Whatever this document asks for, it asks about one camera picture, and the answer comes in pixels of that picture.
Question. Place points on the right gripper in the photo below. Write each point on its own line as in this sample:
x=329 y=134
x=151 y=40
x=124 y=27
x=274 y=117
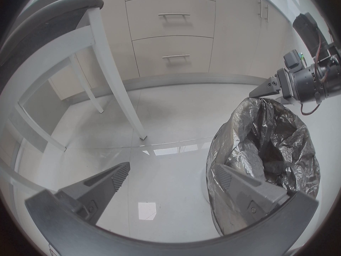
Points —
x=306 y=84

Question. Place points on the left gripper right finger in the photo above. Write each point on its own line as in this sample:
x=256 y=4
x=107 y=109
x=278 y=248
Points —
x=255 y=196

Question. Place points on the black plastic bag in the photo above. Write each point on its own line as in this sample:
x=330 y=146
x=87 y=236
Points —
x=239 y=132

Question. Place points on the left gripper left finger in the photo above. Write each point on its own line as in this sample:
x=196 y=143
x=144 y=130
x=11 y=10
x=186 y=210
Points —
x=98 y=196

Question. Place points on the grey padded white chair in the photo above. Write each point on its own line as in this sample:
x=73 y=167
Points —
x=117 y=89

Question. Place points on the beige cabinet with drawers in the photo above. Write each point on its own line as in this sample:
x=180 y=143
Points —
x=173 y=25

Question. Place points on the white trash bin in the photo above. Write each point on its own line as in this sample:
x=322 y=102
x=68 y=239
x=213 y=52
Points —
x=204 y=188

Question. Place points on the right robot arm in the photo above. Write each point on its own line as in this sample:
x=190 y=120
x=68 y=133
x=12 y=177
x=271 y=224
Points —
x=306 y=31

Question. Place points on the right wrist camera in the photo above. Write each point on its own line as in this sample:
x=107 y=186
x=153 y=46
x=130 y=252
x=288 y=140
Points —
x=291 y=59

